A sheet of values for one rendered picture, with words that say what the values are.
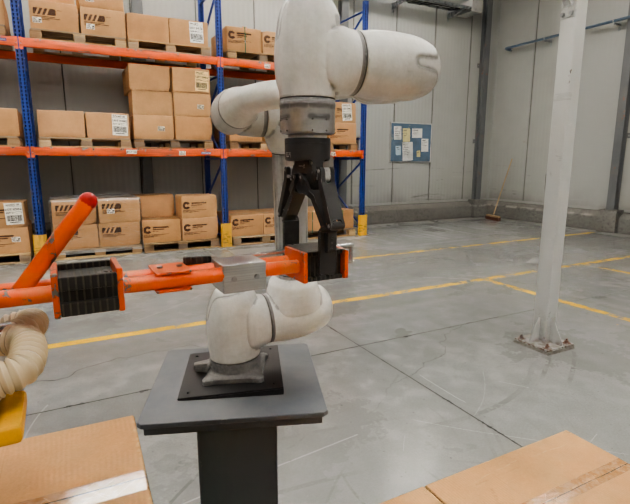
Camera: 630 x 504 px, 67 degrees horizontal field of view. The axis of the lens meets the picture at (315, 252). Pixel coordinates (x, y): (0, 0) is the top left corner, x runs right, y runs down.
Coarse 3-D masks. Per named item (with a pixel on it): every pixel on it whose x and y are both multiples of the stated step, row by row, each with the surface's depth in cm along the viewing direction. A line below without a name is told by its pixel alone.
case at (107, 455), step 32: (128, 416) 88; (0, 448) 79; (32, 448) 79; (64, 448) 79; (96, 448) 79; (128, 448) 79; (0, 480) 71; (32, 480) 71; (64, 480) 71; (96, 480) 71; (128, 480) 71
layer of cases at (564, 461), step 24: (504, 456) 143; (528, 456) 143; (552, 456) 143; (576, 456) 143; (600, 456) 143; (456, 480) 132; (480, 480) 132; (504, 480) 132; (528, 480) 132; (552, 480) 132; (576, 480) 132; (600, 480) 132; (624, 480) 132
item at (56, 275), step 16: (64, 272) 65; (80, 272) 65; (96, 272) 65; (112, 272) 62; (64, 288) 59; (80, 288) 60; (96, 288) 62; (112, 288) 62; (64, 304) 59; (80, 304) 60; (96, 304) 61; (112, 304) 62
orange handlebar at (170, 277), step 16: (128, 272) 69; (144, 272) 69; (160, 272) 66; (176, 272) 67; (192, 272) 69; (208, 272) 70; (272, 272) 74; (288, 272) 76; (0, 288) 61; (32, 288) 60; (48, 288) 60; (128, 288) 64; (144, 288) 66; (160, 288) 67; (176, 288) 68; (192, 288) 69; (0, 304) 58; (16, 304) 59; (32, 304) 60
